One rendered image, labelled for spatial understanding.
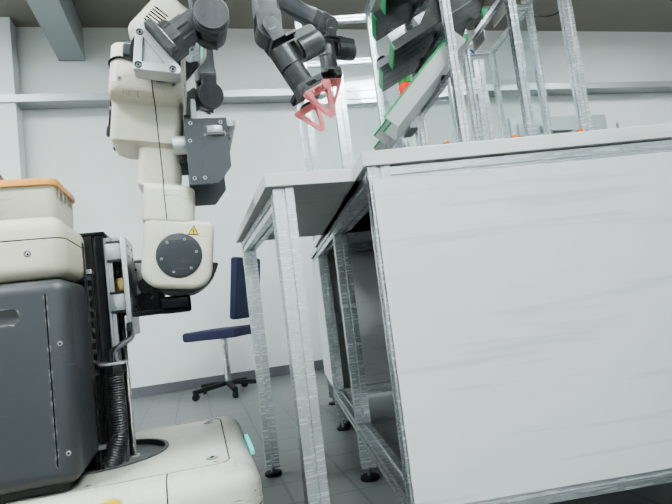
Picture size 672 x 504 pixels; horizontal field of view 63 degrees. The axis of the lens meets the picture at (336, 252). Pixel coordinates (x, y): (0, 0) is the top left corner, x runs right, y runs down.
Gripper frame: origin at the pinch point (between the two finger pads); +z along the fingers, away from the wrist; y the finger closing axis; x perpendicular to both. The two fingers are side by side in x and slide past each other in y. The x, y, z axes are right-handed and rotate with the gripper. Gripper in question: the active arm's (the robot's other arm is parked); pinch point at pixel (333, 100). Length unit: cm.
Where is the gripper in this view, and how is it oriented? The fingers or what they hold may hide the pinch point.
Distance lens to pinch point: 187.7
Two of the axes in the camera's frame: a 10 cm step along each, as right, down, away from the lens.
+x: -9.9, 1.3, -1.1
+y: -1.0, 0.8, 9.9
